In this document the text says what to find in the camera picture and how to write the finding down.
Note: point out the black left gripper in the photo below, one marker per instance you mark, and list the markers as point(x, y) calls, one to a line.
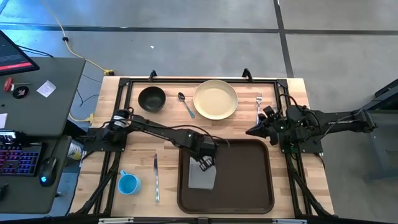
point(206, 148)

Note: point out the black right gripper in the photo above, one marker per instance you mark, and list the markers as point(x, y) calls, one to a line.
point(276, 126)

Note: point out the grey cloth napkin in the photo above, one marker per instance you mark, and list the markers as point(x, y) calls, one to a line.
point(200, 180)

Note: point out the pale yellow plate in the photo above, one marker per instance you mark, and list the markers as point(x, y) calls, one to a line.
point(215, 99)

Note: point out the blue plastic cup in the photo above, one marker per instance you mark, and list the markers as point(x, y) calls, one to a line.
point(130, 185)

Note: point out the black bowl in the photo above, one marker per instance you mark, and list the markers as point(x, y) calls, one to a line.
point(151, 99)

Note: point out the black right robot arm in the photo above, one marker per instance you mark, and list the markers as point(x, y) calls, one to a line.
point(339, 119)

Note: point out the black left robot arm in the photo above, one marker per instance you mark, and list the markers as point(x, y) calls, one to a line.
point(155, 127)

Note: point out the brown plastic tray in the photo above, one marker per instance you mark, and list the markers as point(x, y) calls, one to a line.
point(242, 177)

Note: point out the grey metal cart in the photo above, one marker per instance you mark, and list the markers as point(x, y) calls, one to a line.
point(385, 140)

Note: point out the yellow and white can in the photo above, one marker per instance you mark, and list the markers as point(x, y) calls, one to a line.
point(74, 151)

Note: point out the black computer mouse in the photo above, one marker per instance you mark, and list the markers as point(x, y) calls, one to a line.
point(48, 169)

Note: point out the grey desk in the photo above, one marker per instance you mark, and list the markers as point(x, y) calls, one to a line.
point(40, 115)

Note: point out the white paper note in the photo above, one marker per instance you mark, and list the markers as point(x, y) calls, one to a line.
point(46, 88)

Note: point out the dark desk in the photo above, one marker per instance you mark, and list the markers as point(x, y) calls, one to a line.
point(25, 196)

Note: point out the backlit black keyboard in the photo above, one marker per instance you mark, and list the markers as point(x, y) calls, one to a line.
point(18, 160)

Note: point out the black electronic device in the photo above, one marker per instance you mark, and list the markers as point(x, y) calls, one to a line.
point(11, 137)

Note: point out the black round coaster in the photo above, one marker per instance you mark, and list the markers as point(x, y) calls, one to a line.
point(20, 92)

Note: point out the white paper sheet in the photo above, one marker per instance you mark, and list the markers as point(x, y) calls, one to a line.
point(2, 121)

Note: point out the small red object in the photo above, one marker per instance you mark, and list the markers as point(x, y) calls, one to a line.
point(7, 84)

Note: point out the laptop screen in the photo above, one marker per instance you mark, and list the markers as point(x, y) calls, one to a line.
point(12, 56)

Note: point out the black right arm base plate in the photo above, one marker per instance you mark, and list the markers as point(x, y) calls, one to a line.
point(314, 146)

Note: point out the black metal table frame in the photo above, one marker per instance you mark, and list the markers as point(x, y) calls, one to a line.
point(202, 80)

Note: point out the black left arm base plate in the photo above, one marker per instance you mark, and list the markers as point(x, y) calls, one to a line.
point(93, 143)

